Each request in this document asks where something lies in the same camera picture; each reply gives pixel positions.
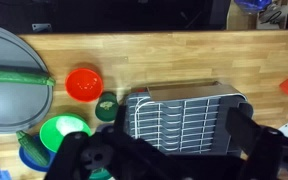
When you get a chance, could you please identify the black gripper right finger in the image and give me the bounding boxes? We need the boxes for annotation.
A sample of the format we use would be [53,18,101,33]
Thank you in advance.
[225,102,284,180]

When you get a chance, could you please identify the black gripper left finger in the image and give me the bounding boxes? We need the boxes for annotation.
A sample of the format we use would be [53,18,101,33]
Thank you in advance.
[45,105,142,180]

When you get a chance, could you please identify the blue plate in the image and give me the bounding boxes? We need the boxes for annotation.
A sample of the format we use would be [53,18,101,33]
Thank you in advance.
[18,134,57,173]

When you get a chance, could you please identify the gray round tray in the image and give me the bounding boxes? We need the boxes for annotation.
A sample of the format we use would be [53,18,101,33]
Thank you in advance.
[0,22,54,134]

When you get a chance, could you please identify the long light-green zucchini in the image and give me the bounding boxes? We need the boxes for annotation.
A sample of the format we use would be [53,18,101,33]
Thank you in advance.
[0,65,57,87]

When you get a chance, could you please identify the white rice pile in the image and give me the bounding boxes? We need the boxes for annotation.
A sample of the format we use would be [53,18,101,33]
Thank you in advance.
[55,115,85,137]

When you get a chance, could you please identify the bright green bowl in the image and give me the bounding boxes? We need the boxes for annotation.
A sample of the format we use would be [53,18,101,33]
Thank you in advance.
[39,114,92,154]

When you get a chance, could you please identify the dark-green cup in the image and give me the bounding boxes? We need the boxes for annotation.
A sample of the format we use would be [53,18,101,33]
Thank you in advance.
[94,91,120,123]

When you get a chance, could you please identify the red bowl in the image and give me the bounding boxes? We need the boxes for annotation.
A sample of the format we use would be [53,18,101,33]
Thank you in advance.
[64,67,105,103]

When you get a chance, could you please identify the blue tape pieces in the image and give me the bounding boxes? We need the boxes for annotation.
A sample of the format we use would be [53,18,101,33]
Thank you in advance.
[0,168,12,180]

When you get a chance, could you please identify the gray dish rack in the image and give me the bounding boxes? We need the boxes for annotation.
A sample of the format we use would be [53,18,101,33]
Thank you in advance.
[123,79,254,158]

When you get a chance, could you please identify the blue round object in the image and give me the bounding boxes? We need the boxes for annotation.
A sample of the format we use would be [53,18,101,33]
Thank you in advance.
[233,0,272,13]

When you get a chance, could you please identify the white wire rack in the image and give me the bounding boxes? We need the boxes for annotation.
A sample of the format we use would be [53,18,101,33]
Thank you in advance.
[127,94,243,151]

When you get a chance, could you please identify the aluminum bracket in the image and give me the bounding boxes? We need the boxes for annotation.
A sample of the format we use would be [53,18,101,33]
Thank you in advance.
[31,23,53,33]

